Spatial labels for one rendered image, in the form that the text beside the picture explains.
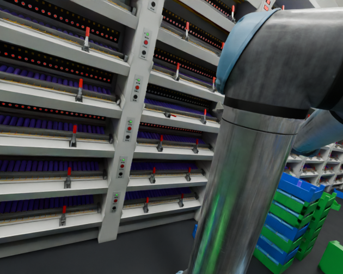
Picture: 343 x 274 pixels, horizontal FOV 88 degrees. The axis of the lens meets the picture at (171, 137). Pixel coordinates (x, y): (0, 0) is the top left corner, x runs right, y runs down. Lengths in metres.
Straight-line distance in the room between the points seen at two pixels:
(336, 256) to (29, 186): 1.73
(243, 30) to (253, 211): 0.25
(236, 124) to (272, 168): 0.08
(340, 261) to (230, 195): 1.39
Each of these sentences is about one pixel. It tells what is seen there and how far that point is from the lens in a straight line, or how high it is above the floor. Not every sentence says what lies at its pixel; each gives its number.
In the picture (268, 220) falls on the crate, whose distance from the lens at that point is 1.33.
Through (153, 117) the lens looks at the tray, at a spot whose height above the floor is 0.72.
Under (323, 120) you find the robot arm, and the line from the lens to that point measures 0.45.
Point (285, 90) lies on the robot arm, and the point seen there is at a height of 0.86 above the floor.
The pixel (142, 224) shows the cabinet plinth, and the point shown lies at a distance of 1.27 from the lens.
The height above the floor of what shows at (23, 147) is 0.53.
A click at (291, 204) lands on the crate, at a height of 0.43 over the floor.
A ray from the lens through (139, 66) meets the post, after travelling 0.87.
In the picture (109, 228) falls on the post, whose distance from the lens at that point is 1.14.
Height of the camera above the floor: 0.82
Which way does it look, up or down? 11 degrees down
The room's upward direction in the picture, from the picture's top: 14 degrees clockwise
